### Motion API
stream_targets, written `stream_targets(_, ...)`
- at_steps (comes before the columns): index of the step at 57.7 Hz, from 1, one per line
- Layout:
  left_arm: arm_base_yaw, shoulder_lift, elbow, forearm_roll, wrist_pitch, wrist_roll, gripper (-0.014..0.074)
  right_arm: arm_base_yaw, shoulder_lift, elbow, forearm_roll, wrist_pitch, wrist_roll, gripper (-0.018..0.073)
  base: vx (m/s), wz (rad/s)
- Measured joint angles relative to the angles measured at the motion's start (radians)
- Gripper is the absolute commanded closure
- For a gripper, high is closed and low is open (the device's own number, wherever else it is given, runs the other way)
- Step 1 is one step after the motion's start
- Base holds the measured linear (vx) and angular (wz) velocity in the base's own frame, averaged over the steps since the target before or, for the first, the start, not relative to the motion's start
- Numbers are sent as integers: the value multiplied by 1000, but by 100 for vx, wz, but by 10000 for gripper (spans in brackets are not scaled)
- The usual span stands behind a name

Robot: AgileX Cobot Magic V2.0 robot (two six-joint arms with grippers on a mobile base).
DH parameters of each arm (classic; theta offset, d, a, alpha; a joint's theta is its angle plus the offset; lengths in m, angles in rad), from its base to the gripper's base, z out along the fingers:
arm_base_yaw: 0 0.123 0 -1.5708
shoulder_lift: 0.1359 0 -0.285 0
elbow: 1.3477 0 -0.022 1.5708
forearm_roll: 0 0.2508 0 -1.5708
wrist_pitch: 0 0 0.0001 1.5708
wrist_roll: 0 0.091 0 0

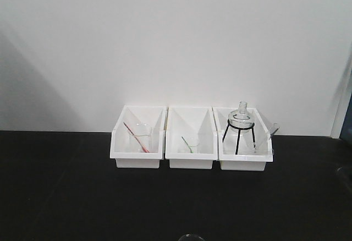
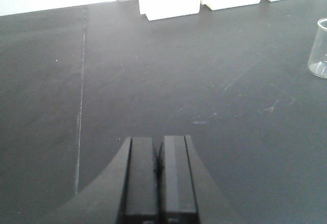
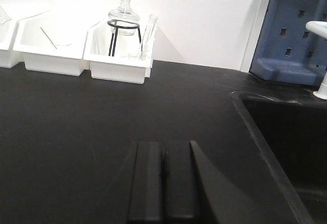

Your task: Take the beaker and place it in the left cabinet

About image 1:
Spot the clear glass beaker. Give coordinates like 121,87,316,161
178,233,205,241

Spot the clear beaker in middle bin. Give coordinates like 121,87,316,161
178,136,199,154

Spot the clear beaker in bin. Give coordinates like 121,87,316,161
178,136,199,154
130,123,152,153

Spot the clear beaker in left bin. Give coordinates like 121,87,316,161
130,123,152,153

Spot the white middle storage bin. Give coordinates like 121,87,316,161
165,106,218,169

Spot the white storage bin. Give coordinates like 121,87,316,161
110,105,167,168
165,106,218,169
212,107,274,171

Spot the green stirring rod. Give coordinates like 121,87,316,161
181,136,194,154

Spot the white left storage bin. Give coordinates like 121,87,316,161
110,105,167,168

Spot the red stirring rod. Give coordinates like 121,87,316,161
123,122,150,153

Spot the round glass flask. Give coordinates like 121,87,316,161
228,101,254,129

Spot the white right storage bin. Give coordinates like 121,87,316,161
212,107,274,171

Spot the black tripod stand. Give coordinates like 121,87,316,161
222,119,256,155

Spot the clear glass test tube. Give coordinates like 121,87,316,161
254,123,280,152

